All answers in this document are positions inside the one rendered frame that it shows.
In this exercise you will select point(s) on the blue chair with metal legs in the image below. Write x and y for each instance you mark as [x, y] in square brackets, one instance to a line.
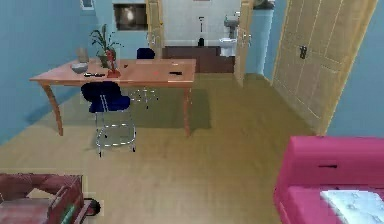
[107, 98]
[145, 53]

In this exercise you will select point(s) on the black toilet brush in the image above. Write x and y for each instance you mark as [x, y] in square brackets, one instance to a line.
[200, 42]

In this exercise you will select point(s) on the small white framed picture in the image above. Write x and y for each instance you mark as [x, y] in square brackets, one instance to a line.
[87, 3]

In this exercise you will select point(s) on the white cloth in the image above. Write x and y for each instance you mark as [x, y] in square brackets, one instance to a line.
[356, 206]

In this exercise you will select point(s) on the beige panelled room door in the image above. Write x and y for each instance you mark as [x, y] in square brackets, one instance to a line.
[320, 60]

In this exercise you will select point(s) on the black remote control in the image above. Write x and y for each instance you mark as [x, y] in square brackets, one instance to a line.
[175, 73]
[94, 74]

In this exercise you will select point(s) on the orange wooden table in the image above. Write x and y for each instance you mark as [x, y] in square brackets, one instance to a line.
[146, 74]

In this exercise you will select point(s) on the grey vase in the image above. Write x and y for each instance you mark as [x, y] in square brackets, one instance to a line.
[82, 55]

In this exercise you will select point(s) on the white sink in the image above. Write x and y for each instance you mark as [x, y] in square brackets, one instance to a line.
[231, 22]

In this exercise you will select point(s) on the pink sofa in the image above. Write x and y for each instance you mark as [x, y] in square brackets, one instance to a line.
[330, 180]

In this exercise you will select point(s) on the red statuette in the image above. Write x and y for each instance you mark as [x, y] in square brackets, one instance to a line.
[112, 64]

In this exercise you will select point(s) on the dark framed picture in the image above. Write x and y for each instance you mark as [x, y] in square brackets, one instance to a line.
[130, 16]

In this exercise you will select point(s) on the white toilet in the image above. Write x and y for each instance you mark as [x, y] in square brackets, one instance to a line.
[228, 46]

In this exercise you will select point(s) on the dark red armchair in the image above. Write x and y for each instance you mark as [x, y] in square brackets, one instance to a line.
[40, 200]

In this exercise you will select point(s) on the green house plant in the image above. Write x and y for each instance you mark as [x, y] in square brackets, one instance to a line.
[104, 42]

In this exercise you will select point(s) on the grey bowl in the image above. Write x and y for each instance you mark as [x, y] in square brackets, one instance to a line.
[79, 67]

